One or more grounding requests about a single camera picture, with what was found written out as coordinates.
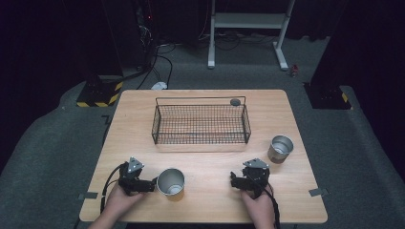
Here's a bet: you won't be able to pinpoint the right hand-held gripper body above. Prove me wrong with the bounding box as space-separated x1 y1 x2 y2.
240 157 271 200

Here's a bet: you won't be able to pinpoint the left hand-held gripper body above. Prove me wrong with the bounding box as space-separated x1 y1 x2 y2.
117 156 149 196

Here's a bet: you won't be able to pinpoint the orange cup with steel inside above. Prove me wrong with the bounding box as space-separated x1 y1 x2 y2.
156 168 186 197

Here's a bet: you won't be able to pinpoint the brown cup with steel inside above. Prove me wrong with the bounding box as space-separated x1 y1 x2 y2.
266 135 295 165

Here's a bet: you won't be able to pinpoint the black wire basket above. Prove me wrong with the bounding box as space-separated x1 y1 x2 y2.
151 95 252 146

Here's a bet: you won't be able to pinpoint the person's left hand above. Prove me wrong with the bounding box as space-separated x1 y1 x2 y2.
105 182 148 219

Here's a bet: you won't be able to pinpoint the person's right hand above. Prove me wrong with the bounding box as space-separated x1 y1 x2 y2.
240 183 277 221

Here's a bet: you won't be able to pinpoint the black yellow striped base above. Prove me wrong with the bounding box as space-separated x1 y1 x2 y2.
304 81 353 111
75 74 124 108

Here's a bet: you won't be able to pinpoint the white power adapter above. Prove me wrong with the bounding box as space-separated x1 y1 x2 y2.
150 81 169 91

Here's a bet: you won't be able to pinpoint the dark equipment rack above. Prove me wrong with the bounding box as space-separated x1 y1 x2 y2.
133 0 160 73

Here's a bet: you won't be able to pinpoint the white metal stand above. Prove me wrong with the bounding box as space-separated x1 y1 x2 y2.
207 0 296 72

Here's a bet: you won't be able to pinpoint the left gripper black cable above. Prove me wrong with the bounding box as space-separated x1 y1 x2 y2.
99 161 129 215

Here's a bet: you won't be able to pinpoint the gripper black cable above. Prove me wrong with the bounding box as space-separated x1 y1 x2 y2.
99 161 129 215
251 179 283 229

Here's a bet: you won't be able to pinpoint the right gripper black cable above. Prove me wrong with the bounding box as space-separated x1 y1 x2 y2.
251 179 283 229

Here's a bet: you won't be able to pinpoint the black floor cables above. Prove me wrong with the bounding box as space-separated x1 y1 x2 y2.
136 41 177 91

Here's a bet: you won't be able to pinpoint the cables under white stand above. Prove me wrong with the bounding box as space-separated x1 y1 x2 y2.
198 29 279 52

